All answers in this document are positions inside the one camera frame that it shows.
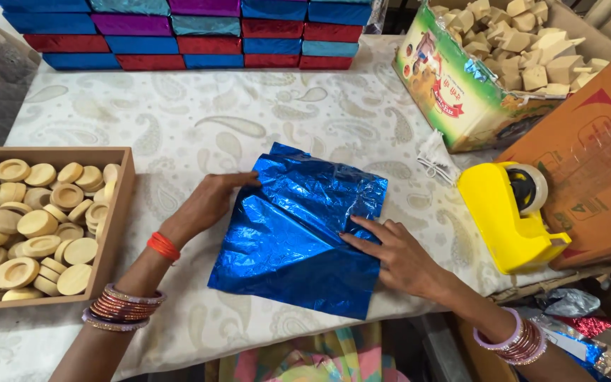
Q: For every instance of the white crumpled paper scrap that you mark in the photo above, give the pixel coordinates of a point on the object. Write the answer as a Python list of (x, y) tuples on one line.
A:
[(435, 156)]

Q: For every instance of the blue foil wrapping sheet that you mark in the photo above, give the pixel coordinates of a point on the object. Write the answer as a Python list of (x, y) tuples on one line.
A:
[(295, 244)]

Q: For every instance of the pile of wooden blocks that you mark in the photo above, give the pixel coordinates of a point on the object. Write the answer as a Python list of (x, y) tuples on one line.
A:
[(523, 47)]

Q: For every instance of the wooden tray box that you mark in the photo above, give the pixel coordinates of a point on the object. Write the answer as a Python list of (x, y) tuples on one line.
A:
[(117, 212)]

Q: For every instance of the clear tape roll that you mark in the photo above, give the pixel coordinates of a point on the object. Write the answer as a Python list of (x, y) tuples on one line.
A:
[(536, 185)]

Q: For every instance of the orange thread wristband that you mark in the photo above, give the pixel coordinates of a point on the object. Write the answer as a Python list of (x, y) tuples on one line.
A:
[(163, 246)]

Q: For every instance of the person's colourful clothing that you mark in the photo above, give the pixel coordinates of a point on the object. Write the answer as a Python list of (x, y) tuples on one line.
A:
[(311, 355)]

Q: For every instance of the clear plastic sheets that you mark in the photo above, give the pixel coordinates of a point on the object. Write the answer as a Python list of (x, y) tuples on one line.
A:
[(608, 154)]

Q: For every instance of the cream paisley tablecloth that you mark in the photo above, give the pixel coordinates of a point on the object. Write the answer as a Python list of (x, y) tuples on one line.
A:
[(204, 122)]

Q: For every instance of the wrist bangles stack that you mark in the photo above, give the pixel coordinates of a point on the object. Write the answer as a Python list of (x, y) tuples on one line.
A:
[(517, 339), (122, 309)]

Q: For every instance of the heap of foil scraps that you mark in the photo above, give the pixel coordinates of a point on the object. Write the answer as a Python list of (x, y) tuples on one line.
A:
[(592, 329)]

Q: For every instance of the person's right hand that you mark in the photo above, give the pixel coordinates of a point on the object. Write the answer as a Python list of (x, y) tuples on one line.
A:
[(406, 262)]

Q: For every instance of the person's left fingers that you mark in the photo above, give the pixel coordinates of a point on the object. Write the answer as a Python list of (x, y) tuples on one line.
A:
[(239, 181)]

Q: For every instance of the green printed carton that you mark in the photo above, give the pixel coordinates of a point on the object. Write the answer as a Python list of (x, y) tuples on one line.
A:
[(443, 85)]

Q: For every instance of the pile of round wooden discs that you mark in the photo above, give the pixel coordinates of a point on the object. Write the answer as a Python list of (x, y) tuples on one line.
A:
[(35, 228)]

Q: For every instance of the orange cardboard carton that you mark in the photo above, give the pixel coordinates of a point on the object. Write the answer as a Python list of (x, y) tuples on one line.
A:
[(602, 223)]

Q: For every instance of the left wrist bangles stack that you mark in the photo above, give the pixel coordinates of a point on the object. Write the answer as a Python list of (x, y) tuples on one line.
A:
[(122, 309)]

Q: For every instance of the stack of foil-wrapped boxes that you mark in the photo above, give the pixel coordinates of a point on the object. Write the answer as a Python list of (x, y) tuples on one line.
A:
[(189, 37)]

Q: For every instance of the yellow tape dispenser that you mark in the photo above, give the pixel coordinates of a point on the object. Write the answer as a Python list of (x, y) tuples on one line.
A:
[(491, 217)]

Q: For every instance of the right wrist bangles stack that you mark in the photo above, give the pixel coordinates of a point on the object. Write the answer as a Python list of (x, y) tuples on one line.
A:
[(517, 339)]

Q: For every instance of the person's left hand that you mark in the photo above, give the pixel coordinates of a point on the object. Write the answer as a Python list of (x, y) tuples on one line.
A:
[(204, 204)]

